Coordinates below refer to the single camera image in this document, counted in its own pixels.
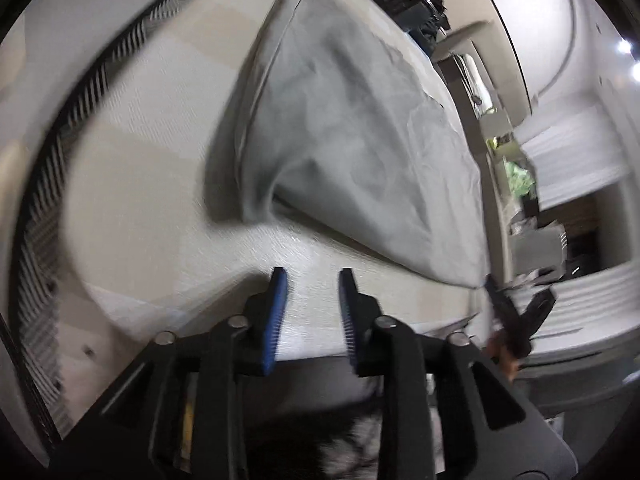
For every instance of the beige checked blanket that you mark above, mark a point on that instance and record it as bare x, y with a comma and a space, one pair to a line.
150, 185

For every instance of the green packet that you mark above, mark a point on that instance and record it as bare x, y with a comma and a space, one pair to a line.
517, 177

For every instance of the ceiling light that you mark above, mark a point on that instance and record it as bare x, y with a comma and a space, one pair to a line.
625, 46

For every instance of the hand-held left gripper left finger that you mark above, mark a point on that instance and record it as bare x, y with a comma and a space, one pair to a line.
276, 320

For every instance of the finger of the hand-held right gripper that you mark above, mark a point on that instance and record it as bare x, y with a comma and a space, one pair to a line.
537, 310
502, 307

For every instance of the furry black white cloth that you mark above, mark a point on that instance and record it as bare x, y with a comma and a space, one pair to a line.
340, 440

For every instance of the person's right hand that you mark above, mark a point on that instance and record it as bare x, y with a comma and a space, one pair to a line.
502, 355

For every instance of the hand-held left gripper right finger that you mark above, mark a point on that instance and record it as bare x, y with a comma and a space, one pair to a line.
349, 320

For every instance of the white curtain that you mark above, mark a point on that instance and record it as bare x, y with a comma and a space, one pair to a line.
575, 155

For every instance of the grey t-shirt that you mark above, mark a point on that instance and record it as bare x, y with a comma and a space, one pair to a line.
350, 135

